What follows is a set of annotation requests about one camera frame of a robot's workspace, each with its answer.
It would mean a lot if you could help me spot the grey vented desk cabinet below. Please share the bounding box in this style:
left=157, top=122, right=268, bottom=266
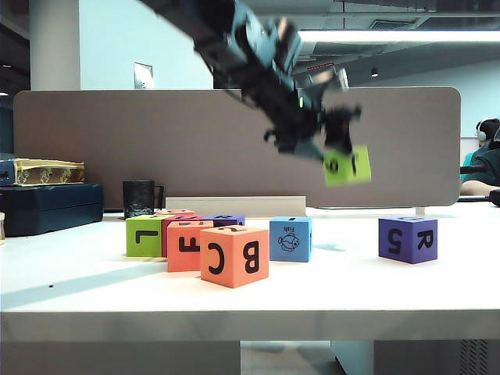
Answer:
left=373, top=340, right=500, bottom=375

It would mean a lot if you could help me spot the dark blue plastic case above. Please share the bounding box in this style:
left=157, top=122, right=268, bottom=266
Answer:
left=0, top=183, right=105, bottom=238

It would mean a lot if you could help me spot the purple block G R 5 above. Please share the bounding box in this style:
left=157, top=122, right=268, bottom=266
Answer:
left=378, top=216, right=438, bottom=265

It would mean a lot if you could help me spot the seated person green shirt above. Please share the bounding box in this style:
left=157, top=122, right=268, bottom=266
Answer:
left=460, top=119, right=500, bottom=197

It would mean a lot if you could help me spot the green block L T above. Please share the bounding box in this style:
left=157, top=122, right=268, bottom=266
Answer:
left=125, top=215, right=169, bottom=259

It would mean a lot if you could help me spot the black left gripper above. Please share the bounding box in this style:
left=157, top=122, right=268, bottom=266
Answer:
left=265, top=93, right=363, bottom=162

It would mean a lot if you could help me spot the orange block F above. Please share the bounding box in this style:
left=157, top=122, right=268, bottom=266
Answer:
left=166, top=220, right=215, bottom=273

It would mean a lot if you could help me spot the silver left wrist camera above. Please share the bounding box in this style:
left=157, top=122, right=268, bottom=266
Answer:
left=295, top=64, right=350, bottom=95

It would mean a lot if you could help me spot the metal wall plaque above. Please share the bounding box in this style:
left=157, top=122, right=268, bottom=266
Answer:
left=133, top=62, right=154, bottom=91

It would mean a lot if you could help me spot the white monitor screen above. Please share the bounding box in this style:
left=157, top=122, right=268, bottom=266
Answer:
left=460, top=137, right=484, bottom=166

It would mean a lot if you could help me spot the patterned block packaging box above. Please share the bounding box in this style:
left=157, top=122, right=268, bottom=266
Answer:
left=0, top=158, right=86, bottom=188

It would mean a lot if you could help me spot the magenta block P U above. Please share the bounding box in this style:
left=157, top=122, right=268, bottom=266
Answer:
left=161, top=215, right=204, bottom=258

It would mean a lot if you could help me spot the green block N J 9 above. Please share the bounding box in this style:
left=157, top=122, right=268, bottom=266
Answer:
left=323, top=145, right=372, bottom=187

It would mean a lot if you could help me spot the blue block fish picture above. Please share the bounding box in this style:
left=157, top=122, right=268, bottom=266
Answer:
left=269, top=216, right=313, bottom=263

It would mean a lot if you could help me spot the grey desk panel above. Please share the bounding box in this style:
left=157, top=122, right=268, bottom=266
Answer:
left=0, top=341, right=241, bottom=375

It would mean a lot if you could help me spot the brown fabric desk divider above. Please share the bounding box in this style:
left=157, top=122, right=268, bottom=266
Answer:
left=12, top=86, right=462, bottom=210

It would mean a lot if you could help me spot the long ceiling light strip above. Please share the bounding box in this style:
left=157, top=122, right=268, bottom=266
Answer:
left=300, top=30, right=500, bottom=43

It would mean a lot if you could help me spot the orange block B C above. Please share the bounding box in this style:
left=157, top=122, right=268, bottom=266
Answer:
left=200, top=225, right=270, bottom=290

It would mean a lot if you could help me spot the black mug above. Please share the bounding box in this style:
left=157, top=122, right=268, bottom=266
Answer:
left=122, top=180, right=165, bottom=220

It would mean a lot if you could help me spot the purple letter block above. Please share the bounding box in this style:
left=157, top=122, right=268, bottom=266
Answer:
left=202, top=213, right=246, bottom=227

